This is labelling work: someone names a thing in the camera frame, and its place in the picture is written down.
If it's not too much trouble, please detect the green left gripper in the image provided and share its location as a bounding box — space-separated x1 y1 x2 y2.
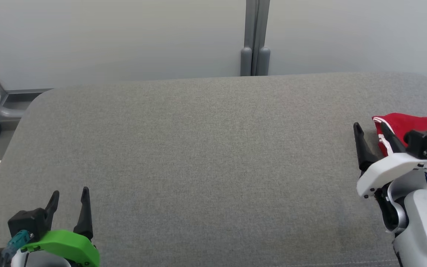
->
20 186 100 267

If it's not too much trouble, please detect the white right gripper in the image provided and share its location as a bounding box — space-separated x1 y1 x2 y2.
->
353 122 427 198

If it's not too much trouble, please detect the red Bulls 23 jersey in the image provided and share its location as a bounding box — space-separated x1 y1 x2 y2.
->
372 113 427 156

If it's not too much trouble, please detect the teal left camera connector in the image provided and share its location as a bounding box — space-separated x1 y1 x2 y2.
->
1 229 33 258

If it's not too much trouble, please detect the grey partition post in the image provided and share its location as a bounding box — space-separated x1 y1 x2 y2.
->
240 0 271 77

